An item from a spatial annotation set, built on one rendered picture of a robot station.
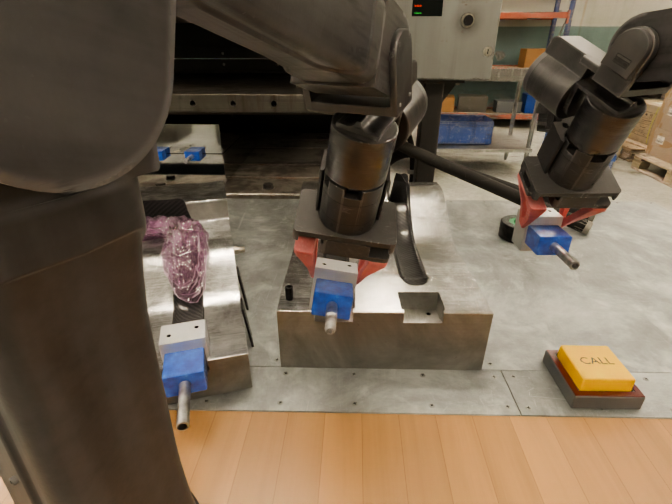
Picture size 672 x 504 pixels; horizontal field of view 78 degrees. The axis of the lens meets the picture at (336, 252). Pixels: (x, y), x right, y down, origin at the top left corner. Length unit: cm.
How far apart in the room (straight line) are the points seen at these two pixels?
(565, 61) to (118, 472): 53
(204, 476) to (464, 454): 26
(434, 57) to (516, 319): 83
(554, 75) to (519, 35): 674
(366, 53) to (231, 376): 39
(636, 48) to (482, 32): 87
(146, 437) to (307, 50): 20
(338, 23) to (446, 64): 106
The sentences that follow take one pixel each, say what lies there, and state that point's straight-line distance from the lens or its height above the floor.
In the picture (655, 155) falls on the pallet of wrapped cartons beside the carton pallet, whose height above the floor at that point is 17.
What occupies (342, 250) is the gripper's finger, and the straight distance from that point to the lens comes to 41.
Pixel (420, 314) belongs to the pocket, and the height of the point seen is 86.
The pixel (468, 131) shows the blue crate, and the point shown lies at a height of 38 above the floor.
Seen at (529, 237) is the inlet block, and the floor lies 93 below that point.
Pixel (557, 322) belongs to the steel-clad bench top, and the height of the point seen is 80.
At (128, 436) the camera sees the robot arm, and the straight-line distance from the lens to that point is 19.
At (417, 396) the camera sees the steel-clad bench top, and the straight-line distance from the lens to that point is 53.
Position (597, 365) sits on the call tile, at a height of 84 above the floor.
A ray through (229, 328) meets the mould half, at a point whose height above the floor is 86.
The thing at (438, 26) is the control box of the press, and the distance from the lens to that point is 130.
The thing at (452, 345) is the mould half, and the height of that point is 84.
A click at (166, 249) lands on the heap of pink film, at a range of 66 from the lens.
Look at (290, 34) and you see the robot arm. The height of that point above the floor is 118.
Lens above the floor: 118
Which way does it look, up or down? 28 degrees down
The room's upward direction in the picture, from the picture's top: straight up
